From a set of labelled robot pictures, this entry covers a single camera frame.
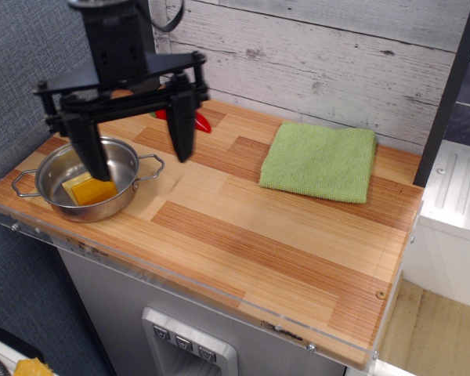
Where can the yellow cube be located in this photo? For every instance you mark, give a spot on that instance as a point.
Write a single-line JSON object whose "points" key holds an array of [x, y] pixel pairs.
{"points": [[85, 190]]}

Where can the stainless steel pot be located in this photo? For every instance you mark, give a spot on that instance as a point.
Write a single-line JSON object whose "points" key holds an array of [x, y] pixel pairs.
{"points": [[127, 170]]}

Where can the clear acrylic table guard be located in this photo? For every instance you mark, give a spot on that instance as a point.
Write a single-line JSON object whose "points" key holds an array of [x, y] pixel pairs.
{"points": [[141, 270]]}

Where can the dark grey right post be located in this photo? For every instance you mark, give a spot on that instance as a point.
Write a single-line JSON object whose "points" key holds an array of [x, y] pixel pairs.
{"points": [[445, 108]]}

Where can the green towel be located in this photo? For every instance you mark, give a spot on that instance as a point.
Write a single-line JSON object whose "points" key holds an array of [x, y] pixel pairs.
{"points": [[321, 162]]}

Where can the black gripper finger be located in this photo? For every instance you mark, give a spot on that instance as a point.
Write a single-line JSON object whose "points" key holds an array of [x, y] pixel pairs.
{"points": [[85, 139], [181, 123]]}

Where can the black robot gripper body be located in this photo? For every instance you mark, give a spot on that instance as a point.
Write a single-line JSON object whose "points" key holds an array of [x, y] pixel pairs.
{"points": [[125, 76]]}

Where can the red toy chili pepper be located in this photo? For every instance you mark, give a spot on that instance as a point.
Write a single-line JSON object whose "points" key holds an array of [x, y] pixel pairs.
{"points": [[202, 123]]}

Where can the white toy sink unit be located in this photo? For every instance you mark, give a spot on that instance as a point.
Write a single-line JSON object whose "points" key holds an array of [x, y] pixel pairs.
{"points": [[438, 257]]}

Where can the yellow black object bottom left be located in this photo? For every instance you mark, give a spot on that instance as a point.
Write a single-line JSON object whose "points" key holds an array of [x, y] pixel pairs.
{"points": [[27, 367]]}

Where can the silver cabinet with dispenser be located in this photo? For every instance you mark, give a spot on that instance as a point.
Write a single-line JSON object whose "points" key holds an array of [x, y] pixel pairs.
{"points": [[180, 325]]}

